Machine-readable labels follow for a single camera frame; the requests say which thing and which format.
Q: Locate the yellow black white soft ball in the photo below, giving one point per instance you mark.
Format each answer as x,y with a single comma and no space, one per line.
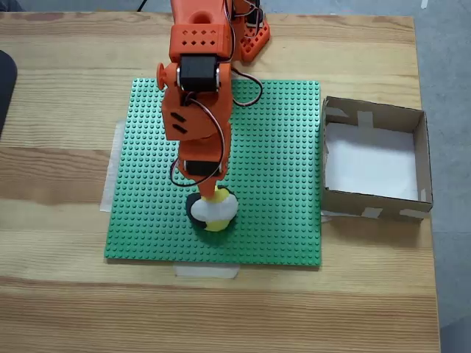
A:
217,213

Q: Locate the brown cardboard box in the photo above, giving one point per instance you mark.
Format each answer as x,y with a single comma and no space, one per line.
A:
375,207

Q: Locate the green studded baseplate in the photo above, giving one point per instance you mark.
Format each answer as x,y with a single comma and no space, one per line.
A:
276,184

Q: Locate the masking tape strip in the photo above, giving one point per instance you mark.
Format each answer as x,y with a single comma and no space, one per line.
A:
206,271
108,191

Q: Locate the white paper sheet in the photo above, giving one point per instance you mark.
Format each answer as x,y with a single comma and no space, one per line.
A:
371,162

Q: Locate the black flat object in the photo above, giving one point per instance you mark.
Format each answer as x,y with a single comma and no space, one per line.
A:
5,84

